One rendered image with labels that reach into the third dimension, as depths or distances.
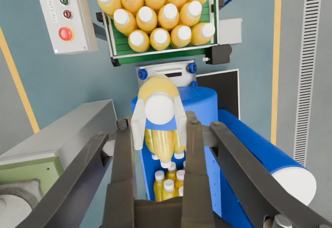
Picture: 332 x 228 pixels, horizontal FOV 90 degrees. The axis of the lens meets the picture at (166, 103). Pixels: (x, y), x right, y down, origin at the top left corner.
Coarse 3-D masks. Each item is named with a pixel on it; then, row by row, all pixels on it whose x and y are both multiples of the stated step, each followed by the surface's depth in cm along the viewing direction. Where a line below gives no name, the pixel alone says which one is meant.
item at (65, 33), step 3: (63, 27) 47; (60, 30) 47; (63, 30) 47; (66, 30) 47; (69, 30) 47; (60, 33) 47; (63, 33) 47; (66, 33) 47; (69, 33) 47; (60, 36) 47; (63, 36) 47; (66, 36) 48; (69, 36) 48; (63, 39) 48; (66, 39) 48; (69, 39) 48
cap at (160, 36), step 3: (159, 30) 49; (162, 30) 49; (156, 33) 49; (159, 33) 49; (162, 33) 49; (165, 33) 50; (156, 36) 50; (159, 36) 50; (162, 36) 50; (165, 36) 50; (156, 39) 50; (159, 39) 50; (162, 39) 50; (165, 39) 50; (159, 42) 50; (162, 42) 50
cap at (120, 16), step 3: (117, 9) 47; (120, 9) 47; (117, 12) 47; (120, 12) 47; (123, 12) 47; (114, 15) 47; (117, 15) 48; (120, 15) 48; (123, 15) 48; (126, 15) 48; (114, 18) 48; (117, 18) 48; (120, 18) 48; (123, 18) 48; (126, 18) 48; (117, 21) 48; (120, 21) 48; (123, 21) 48; (126, 21) 49
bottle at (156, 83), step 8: (152, 80) 26; (160, 80) 25; (168, 80) 27; (144, 88) 25; (152, 88) 24; (160, 88) 24; (168, 88) 24; (176, 88) 27; (144, 96) 24; (144, 104) 23
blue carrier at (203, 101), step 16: (192, 96) 50; (208, 96) 48; (208, 112) 46; (160, 128) 45; (176, 128) 44; (144, 144) 65; (144, 160) 63; (176, 160) 78; (208, 160) 50; (144, 176) 61; (208, 176) 51
